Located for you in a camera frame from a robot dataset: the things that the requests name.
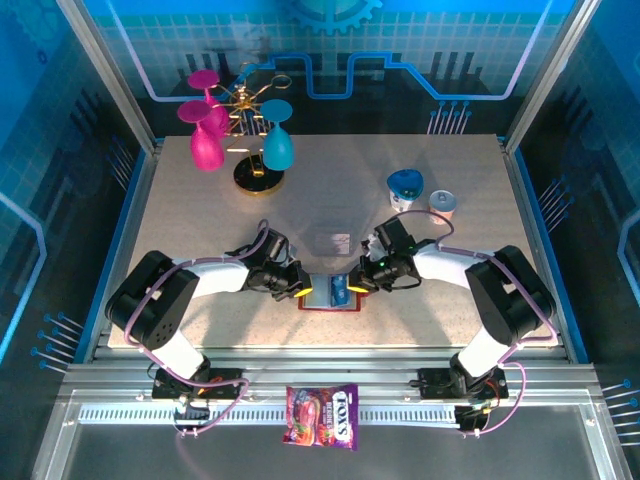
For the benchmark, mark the clear acrylic card stand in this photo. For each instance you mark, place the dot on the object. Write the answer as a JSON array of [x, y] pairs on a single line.
[[332, 220]]

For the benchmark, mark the pink wine glass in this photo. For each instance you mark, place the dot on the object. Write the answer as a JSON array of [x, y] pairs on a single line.
[[203, 79], [206, 150]]

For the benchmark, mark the red leather card holder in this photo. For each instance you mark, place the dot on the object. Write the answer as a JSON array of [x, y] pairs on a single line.
[[316, 299]]

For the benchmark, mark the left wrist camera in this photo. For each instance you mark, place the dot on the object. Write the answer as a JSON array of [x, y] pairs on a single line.
[[272, 244]]

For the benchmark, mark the Fox's candy bag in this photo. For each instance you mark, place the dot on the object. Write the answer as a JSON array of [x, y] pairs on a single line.
[[320, 415]]

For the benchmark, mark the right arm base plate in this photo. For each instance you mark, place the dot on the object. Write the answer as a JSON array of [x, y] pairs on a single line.
[[435, 385]]

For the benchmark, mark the gold glass rack stand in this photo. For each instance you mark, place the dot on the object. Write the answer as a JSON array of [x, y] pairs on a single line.
[[250, 182]]

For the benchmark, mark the teal wine glass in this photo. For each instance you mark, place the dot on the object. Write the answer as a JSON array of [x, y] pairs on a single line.
[[277, 150]]

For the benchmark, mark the aluminium cross beam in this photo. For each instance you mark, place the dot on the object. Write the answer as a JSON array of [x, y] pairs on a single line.
[[325, 370]]

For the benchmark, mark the white blossom print card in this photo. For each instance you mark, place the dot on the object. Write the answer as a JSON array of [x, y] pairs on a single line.
[[332, 244]]

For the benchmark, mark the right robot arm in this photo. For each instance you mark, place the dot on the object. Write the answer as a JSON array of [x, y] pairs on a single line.
[[510, 300]]

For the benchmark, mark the small pull-tab tin can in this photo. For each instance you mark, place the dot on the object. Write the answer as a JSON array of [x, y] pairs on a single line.
[[442, 202]]

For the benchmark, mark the white cup blue lid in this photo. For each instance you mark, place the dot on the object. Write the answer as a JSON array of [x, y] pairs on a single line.
[[405, 182]]

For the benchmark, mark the aluminium frame post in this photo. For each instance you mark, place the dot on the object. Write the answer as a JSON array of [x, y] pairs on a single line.
[[112, 75], [550, 75]]

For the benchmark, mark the black connector box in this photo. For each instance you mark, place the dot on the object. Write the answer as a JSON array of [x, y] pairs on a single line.
[[192, 415], [472, 419]]

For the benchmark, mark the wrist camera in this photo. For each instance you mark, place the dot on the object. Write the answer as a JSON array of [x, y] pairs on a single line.
[[395, 235], [272, 244]]

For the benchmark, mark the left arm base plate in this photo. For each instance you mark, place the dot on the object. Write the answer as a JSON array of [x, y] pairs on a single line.
[[225, 385]]

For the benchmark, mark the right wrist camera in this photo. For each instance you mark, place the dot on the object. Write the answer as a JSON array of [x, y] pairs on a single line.
[[395, 235]]

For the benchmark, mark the blue credit card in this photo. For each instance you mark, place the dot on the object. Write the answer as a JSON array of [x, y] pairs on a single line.
[[339, 292]]

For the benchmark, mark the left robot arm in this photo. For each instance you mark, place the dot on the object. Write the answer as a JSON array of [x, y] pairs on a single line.
[[150, 305]]

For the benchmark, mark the aluminium side rail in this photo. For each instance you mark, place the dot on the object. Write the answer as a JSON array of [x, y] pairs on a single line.
[[129, 240], [524, 200]]

